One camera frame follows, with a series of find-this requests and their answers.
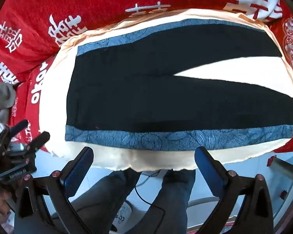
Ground black pants with blue stripe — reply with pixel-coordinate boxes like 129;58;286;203
65;19;293;151

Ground person's left hand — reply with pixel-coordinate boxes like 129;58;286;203
0;190;11;215

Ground grey beige garment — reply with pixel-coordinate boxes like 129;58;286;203
0;82;16;124

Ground person's legs in grey trousers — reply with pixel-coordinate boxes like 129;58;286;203
51;169;196;234

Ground metal chair leg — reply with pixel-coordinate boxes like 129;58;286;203
267;155;293;181

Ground white slipper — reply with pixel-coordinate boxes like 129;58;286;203
112;201;132;230

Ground red sofa cover white characters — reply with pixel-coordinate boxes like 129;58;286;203
0;0;293;143

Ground cream cloth sheet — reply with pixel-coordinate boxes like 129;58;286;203
39;9;293;171

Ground black cable on floor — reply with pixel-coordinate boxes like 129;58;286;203
134;170;167;234

